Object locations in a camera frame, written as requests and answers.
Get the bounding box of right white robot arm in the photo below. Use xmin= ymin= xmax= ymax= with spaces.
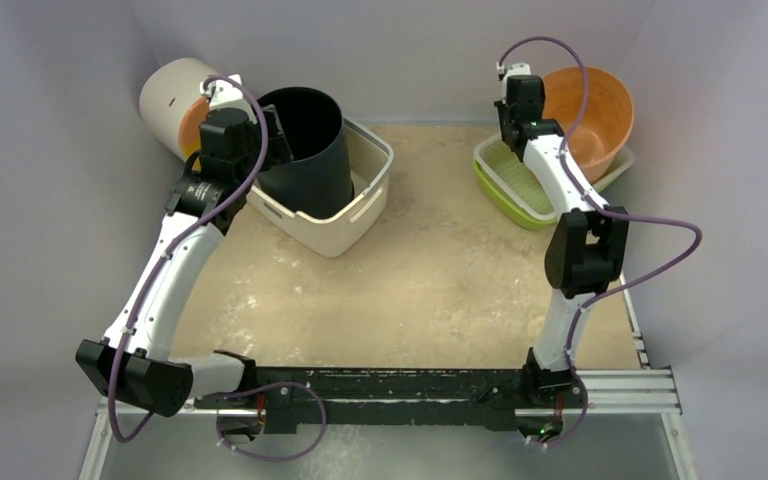
xmin=495 ymin=71 xmax=628 ymax=407

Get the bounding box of white orange cylindrical container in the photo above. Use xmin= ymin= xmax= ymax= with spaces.
xmin=138 ymin=58 xmax=217 ymax=161

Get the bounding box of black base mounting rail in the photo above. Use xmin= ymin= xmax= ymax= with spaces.
xmin=195 ymin=366 xmax=585 ymax=434

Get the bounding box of aluminium table frame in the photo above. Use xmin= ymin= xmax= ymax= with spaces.
xmin=79 ymin=264 xmax=700 ymax=480

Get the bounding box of green white perforated basket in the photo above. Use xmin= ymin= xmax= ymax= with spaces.
xmin=473 ymin=133 xmax=637 ymax=232

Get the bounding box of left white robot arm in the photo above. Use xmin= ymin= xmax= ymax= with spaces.
xmin=76 ymin=105 xmax=293 ymax=417

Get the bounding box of tall black cylindrical bin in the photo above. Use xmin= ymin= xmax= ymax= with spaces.
xmin=258 ymin=86 xmax=354 ymax=220

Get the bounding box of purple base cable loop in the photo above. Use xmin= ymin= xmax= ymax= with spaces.
xmin=214 ymin=381 xmax=328 ymax=464

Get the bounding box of large orange plastic bucket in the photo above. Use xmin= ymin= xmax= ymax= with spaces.
xmin=543 ymin=66 xmax=635 ymax=184

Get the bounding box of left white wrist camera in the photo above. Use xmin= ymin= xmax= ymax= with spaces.
xmin=199 ymin=73 xmax=255 ymax=118

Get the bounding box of cream plastic storage basket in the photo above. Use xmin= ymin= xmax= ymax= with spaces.
xmin=247 ymin=117 xmax=394 ymax=258

